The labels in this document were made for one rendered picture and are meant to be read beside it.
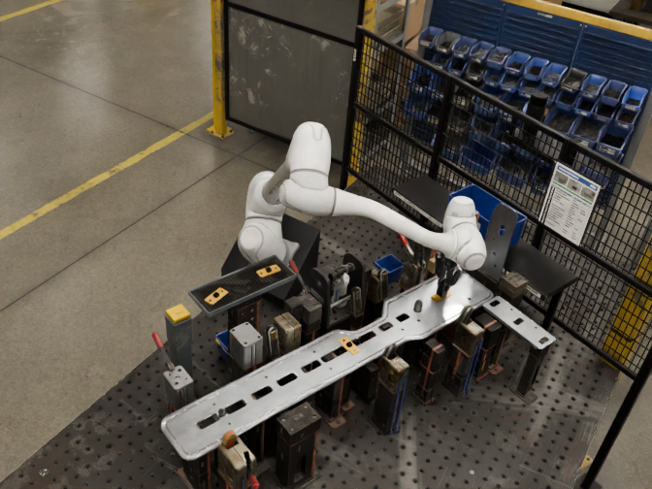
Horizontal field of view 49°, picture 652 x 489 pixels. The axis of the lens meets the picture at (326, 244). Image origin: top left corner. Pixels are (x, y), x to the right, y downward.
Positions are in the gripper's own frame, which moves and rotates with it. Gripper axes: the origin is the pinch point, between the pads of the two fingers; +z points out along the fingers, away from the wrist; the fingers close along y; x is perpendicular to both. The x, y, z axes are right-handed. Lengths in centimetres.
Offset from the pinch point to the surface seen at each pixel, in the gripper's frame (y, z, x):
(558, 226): 9, -14, 54
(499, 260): 4.3, -4.7, 26.4
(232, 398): -4, 5, -93
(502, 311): 19.5, 4.8, 13.9
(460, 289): 1.3, 4.8, 9.7
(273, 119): -256, 76, 102
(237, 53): -287, 34, 90
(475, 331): 23.5, 0.3, -6.8
